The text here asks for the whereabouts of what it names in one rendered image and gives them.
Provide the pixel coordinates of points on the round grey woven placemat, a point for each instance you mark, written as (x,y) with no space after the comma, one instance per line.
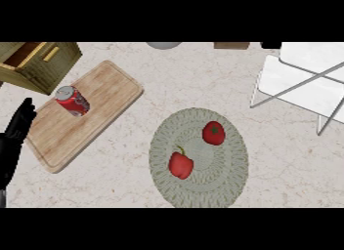
(199,158)

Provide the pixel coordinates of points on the red tomato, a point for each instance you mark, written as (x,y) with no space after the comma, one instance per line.
(214,133)

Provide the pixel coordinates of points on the brown wooden block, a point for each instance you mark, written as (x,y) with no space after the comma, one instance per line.
(232,45)

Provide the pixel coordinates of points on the grey round object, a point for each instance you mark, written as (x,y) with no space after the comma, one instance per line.
(163,45)

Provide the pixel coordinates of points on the wooden cutting board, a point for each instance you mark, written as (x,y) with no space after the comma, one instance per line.
(84,114)

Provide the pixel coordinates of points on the black object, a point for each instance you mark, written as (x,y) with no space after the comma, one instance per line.
(270,45)

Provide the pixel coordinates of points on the white tiered shelf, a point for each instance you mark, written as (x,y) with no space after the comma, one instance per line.
(307,84)

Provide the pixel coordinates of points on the red bell pepper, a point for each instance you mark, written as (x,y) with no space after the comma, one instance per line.
(181,164)

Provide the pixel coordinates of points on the red soda can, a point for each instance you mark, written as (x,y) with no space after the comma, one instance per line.
(72,101)

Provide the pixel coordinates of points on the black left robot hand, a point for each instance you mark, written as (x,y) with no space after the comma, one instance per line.
(10,136)

